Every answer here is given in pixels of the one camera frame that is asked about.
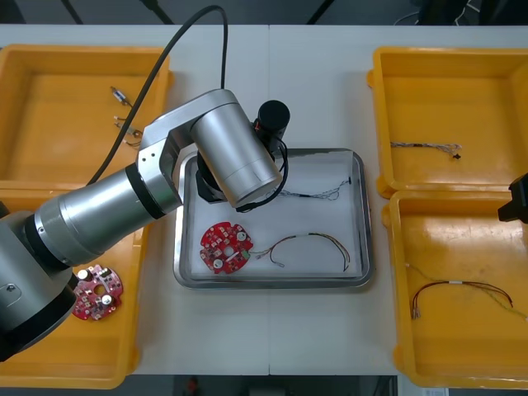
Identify steel tray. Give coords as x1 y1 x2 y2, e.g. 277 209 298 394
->
172 147 375 290

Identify yellow-orange plastic bin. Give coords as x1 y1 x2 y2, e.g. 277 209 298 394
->
0 44 173 193
381 189 528 391
0 187 144 391
365 45 528 200

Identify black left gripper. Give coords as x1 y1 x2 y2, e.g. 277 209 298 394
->
196 154 228 204

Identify red and green-yellow wire harness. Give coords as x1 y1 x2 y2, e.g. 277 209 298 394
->
405 262 528 323
251 232 351 273

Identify small metal solenoid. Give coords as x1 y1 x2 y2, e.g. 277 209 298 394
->
110 85 134 109
114 115 144 149

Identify blue-white twisted wire harness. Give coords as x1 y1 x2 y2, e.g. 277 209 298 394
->
389 141 463 162
263 176 353 204

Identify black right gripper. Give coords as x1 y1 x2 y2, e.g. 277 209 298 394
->
497 172 528 225

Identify round red circuit board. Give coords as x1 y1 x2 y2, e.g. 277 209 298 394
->
70 264 125 322
200 221 253 276

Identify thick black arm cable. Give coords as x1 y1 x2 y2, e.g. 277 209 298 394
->
86 4 230 186

